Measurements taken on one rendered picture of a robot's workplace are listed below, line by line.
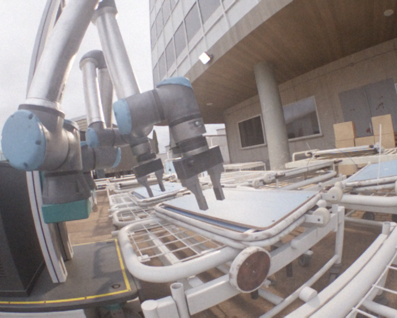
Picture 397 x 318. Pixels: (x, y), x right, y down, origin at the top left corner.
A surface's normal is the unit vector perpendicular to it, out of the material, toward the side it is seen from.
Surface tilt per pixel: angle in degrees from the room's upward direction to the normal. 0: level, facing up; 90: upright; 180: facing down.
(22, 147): 95
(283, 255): 90
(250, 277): 90
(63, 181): 70
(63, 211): 90
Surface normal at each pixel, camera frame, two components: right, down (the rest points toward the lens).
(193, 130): 0.29, 0.04
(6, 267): 0.45, -0.07
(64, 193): 0.47, -0.41
